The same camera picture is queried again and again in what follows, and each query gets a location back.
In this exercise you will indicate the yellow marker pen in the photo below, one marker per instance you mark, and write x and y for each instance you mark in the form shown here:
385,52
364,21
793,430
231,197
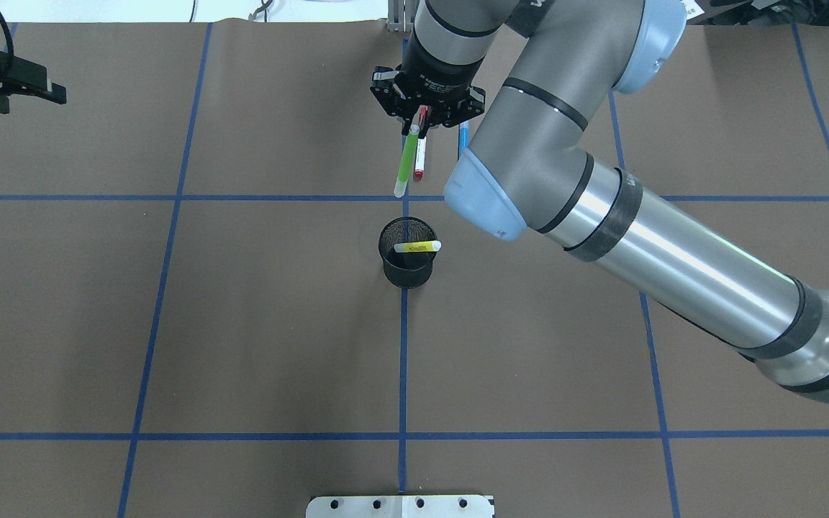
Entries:
422,246

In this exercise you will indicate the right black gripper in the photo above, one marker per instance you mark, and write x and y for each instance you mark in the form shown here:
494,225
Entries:
440,73

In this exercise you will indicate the red marker pen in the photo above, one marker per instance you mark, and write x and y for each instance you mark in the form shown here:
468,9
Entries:
419,161

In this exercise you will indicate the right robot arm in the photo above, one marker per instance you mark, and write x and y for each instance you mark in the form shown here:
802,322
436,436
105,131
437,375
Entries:
537,72

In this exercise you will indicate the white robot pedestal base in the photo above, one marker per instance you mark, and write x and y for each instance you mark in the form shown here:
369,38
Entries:
443,505

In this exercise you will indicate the aluminium frame post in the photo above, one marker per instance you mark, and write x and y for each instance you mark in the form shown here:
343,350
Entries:
401,15

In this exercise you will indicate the green marker pen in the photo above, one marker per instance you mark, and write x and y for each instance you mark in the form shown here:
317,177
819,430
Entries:
407,160

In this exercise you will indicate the black mesh pen cup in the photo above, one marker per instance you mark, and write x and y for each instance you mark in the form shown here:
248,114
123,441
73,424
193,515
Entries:
406,270

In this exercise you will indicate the blue marker pen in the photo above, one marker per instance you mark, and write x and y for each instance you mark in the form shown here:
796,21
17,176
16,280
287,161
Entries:
463,135

